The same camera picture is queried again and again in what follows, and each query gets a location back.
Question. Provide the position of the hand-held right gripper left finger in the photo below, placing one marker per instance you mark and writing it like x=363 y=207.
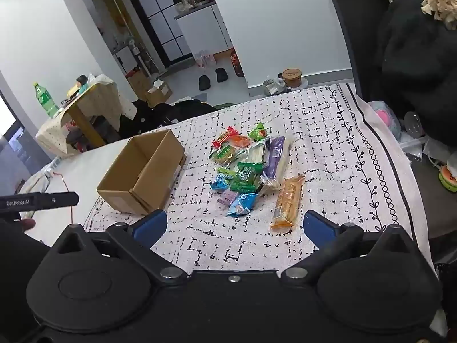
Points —
x=151 y=225

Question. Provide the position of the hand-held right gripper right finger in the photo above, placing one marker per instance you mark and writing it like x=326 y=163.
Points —
x=318 y=230

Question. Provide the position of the long orange snack packet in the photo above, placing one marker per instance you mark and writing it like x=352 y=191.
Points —
x=288 y=202

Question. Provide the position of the brown cardboard box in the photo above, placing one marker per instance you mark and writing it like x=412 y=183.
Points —
x=150 y=175

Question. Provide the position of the small purple snack packet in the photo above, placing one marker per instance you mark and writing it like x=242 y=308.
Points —
x=228 y=197

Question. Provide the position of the purple bread packet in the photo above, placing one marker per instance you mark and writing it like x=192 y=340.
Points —
x=277 y=159

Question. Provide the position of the blue green snack packet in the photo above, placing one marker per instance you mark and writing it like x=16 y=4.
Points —
x=220 y=180

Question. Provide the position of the dark green snack packet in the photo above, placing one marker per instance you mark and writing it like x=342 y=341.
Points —
x=246 y=175

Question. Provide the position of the clear white snack packet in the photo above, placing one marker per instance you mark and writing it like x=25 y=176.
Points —
x=255 y=154

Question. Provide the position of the green beige snack packet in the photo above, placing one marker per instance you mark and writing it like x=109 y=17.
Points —
x=225 y=153

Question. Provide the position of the light green snack packet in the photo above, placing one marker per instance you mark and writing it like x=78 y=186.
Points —
x=259 y=132

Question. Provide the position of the red snack packet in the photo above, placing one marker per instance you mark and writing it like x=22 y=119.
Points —
x=224 y=136

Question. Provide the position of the person's left hand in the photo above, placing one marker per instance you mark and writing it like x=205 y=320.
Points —
x=27 y=224

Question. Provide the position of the cream cloth bundle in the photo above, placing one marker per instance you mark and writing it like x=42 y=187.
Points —
x=34 y=183

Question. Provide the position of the white power strip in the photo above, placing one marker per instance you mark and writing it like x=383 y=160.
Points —
x=53 y=164

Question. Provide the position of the white bed sheet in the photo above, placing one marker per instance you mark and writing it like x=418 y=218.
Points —
x=82 y=171

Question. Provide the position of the yellow wooden table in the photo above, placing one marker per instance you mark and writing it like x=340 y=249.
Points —
x=84 y=123

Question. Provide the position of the black patterned white blanket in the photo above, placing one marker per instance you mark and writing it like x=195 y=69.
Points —
x=321 y=132

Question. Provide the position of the green plastic bottle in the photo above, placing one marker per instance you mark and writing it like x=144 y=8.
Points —
x=44 y=100

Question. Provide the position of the black clothes pile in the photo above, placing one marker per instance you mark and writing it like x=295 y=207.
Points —
x=171 y=111

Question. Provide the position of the dotted cream tablecloth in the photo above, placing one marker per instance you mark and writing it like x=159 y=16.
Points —
x=103 y=96

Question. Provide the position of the cartoon toy figure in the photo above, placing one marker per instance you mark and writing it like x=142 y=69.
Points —
x=81 y=83

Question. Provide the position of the floor carton with white paper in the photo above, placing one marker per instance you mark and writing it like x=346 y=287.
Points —
x=159 y=93

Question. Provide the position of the orange green toy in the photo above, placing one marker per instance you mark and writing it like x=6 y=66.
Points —
x=448 y=178

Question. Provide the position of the clear plastic ball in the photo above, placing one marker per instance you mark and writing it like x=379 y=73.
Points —
x=412 y=121

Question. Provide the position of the tall floor carton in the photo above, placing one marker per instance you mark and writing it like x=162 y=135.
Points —
x=137 y=80

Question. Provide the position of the clear plastic bag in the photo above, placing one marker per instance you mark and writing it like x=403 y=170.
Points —
x=273 y=85

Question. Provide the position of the black shoe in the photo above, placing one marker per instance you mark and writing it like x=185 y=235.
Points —
x=204 y=83
x=221 y=75

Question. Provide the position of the brown noodle cup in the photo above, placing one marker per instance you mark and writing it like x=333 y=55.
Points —
x=292 y=78

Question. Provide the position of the small white cabinet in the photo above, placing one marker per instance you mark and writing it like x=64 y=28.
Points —
x=125 y=59

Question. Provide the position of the white standing fan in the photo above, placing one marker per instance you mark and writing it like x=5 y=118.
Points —
x=141 y=60

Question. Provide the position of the pack of water bottles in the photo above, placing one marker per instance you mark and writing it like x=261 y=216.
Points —
x=205 y=59

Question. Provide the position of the white kitchen cabinet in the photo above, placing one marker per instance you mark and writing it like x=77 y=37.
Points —
x=203 y=30

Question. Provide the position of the black chair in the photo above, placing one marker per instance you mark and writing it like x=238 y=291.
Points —
x=351 y=25

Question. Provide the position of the black framed glass door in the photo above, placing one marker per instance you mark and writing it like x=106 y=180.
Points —
x=160 y=14

